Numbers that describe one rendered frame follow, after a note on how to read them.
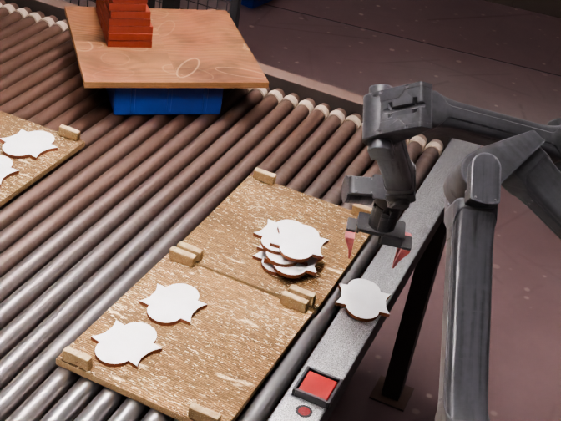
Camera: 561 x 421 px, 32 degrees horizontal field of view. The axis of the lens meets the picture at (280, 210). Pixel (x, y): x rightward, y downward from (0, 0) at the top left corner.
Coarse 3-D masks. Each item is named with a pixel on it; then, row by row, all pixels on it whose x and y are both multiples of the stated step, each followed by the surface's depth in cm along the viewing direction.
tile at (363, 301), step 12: (348, 288) 215; (360, 288) 216; (372, 288) 217; (348, 300) 212; (360, 300) 213; (372, 300) 214; (384, 300) 214; (348, 312) 209; (360, 312) 209; (372, 312) 210; (384, 312) 211
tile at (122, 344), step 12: (120, 324) 192; (132, 324) 193; (144, 324) 193; (96, 336) 188; (108, 336) 189; (120, 336) 189; (132, 336) 190; (144, 336) 190; (156, 336) 191; (96, 348) 185; (108, 348) 186; (120, 348) 186; (132, 348) 187; (144, 348) 187; (156, 348) 188; (108, 360) 183; (120, 360) 184; (132, 360) 184
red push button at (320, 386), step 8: (312, 376) 190; (320, 376) 190; (304, 384) 188; (312, 384) 188; (320, 384) 188; (328, 384) 189; (336, 384) 190; (312, 392) 186; (320, 392) 187; (328, 392) 187
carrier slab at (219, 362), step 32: (224, 288) 208; (128, 320) 195; (192, 320) 198; (224, 320) 199; (256, 320) 201; (288, 320) 202; (160, 352) 189; (192, 352) 190; (224, 352) 191; (256, 352) 193; (128, 384) 180; (160, 384) 181; (192, 384) 182; (224, 384) 184; (256, 384) 185; (224, 416) 177
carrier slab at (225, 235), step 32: (256, 192) 242; (288, 192) 244; (224, 224) 228; (256, 224) 230; (320, 224) 234; (224, 256) 217; (352, 256) 224; (256, 288) 210; (288, 288) 211; (320, 288) 213
